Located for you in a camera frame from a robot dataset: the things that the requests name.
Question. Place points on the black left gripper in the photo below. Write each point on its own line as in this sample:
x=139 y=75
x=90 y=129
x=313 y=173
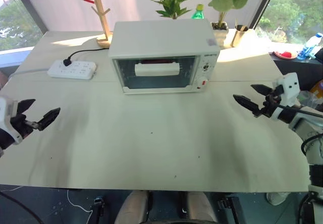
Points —
x=21 y=124

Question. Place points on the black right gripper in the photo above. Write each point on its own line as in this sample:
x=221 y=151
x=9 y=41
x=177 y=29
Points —
x=271 y=101

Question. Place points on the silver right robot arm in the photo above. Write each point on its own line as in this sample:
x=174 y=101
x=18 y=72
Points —
x=306 y=130

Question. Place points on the white toaster oven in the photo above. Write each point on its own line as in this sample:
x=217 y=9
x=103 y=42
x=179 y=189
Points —
x=161 y=36

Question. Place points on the red plate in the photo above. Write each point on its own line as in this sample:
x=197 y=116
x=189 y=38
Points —
x=285 y=54

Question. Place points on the clear plastic bag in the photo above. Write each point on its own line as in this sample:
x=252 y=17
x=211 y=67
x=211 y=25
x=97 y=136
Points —
x=309 y=99

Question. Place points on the white power strip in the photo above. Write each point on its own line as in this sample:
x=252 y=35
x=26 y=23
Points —
x=73 y=70

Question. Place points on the black side table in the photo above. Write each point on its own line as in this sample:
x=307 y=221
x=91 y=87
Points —
x=302 y=70

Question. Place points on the gold metal cup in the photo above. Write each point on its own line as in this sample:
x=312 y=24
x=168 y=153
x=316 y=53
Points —
x=239 y=37

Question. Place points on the yellow snack bag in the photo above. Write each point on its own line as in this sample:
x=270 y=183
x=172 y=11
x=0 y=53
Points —
x=317 y=87

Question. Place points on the white plant pot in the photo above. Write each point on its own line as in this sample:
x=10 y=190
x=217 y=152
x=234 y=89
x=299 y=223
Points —
x=220 y=36

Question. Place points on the clear bottle blue label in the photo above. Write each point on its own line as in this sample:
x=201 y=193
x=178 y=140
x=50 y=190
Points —
x=310 y=47

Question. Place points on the green bottle yellow cap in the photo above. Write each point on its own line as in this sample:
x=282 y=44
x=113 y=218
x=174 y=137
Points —
x=198 y=14

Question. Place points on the white shoe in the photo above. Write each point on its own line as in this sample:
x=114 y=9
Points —
x=277 y=198

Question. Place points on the black stand foot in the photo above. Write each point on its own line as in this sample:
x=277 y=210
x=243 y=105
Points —
x=230 y=207
x=99 y=209

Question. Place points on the wooden mug tree stand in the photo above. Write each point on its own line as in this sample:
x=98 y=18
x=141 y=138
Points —
x=104 y=19

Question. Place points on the red marker pen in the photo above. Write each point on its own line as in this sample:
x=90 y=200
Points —
x=87 y=0

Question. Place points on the beige rounded shape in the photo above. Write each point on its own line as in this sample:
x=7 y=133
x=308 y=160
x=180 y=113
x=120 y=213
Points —
x=133 y=207
x=200 y=207

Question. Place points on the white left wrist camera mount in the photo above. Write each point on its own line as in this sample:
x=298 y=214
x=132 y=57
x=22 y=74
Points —
x=6 y=118

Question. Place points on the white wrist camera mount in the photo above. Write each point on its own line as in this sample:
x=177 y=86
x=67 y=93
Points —
x=289 y=87
x=6 y=118

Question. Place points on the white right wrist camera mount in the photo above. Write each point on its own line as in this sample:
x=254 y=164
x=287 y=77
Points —
x=289 y=87

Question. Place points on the dark window frame post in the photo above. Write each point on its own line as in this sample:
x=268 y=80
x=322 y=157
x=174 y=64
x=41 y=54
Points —
x=265 y=4
x=31 y=4

